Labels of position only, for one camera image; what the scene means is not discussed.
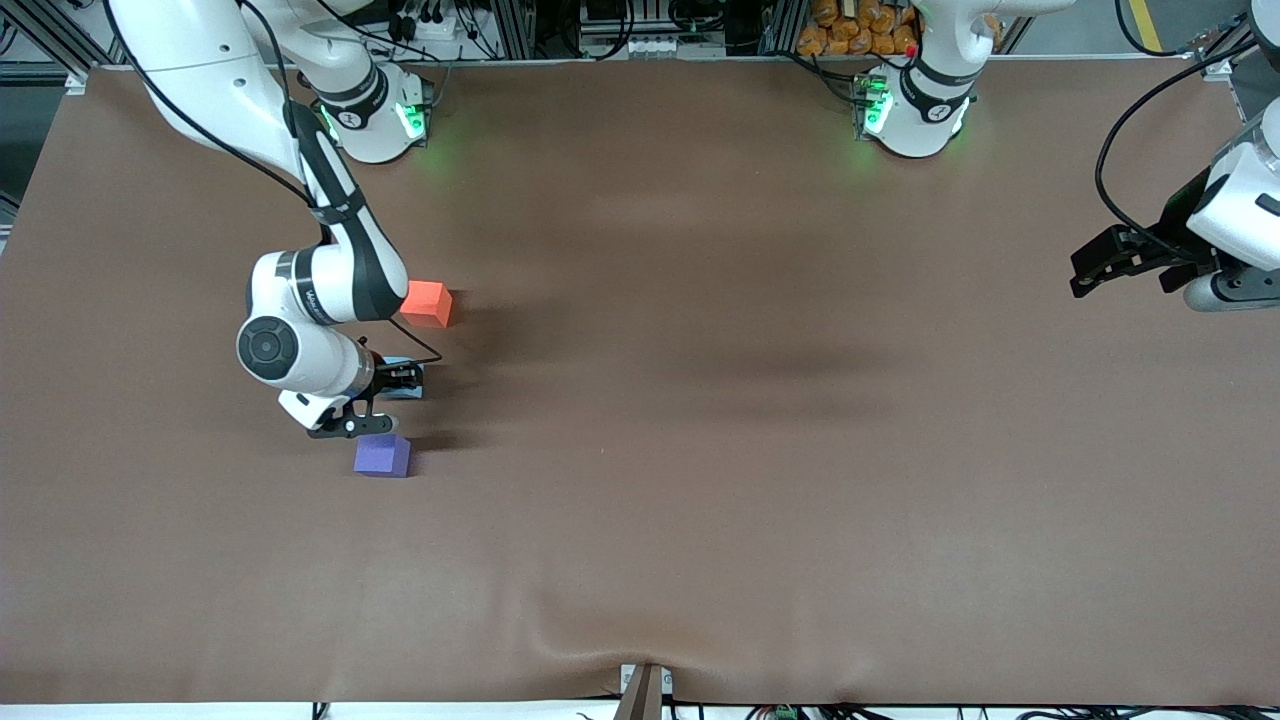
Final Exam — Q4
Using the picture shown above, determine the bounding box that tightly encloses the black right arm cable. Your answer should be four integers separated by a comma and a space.
105, 0, 446, 366

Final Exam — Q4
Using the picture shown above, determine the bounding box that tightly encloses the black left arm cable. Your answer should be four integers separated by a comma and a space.
1095, 40, 1256, 263

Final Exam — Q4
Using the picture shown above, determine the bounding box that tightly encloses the pile of orange items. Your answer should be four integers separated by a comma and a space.
797, 0, 921, 56

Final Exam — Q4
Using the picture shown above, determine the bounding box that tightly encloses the aluminium corner frame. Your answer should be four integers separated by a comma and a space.
1195, 25, 1263, 81
0, 0, 121, 91

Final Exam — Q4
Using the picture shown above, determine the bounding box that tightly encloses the black floor cable bundle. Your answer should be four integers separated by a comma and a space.
800, 705, 1280, 720

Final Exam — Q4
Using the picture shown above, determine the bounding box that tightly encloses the purple foam block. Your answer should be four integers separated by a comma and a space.
353, 434, 412, 479

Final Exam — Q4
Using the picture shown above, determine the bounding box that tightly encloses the power strip with black plugs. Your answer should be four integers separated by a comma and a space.
385, 0, 471, 41

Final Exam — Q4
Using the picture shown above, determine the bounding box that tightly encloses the aluminium frame post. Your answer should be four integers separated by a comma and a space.
480, 0, 536, 59
760, 0, 806, 56

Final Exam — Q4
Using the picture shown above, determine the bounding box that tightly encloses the brown table cloth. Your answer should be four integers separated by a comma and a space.
0, 55, 1280, 706

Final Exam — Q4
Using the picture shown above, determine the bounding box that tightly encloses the orange foam block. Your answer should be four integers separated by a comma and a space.
400, 280, 454, 329

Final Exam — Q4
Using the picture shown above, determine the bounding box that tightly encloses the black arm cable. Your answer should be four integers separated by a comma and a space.
1095, 40, 1256, 263
105, 0, 446, 366

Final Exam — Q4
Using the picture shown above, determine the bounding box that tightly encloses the metal table edge bracket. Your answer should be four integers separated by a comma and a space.
618, 662, 673, 720

